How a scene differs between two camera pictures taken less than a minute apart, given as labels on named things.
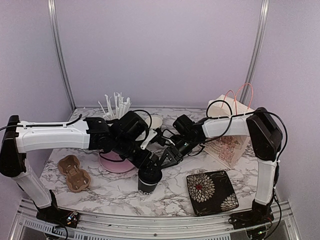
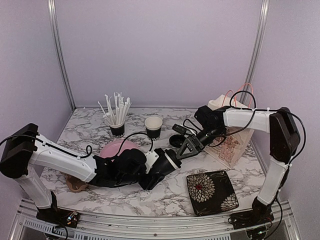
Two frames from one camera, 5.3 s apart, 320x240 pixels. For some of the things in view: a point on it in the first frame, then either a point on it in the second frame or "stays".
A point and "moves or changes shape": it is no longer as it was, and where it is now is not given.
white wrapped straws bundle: (121, 107) stays
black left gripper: (140, 162) to (150, 182)
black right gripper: (172, 163) to (196, 142)
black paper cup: (148, 180) moves or changes shape
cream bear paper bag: (228, 149) stays
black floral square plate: (211, 192) stays
